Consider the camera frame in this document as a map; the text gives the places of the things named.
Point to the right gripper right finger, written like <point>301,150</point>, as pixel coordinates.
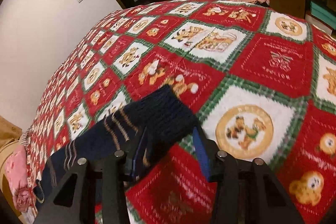
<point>247,191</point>

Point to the navy knitted striped sweater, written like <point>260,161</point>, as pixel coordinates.
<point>160,118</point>

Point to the pink folded quilt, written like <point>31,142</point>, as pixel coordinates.
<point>16,174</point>

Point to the cream curved headboard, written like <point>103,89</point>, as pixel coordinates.
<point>5,152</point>

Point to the red Christmas patchwork bedspread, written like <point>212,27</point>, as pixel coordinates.
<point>261,83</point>

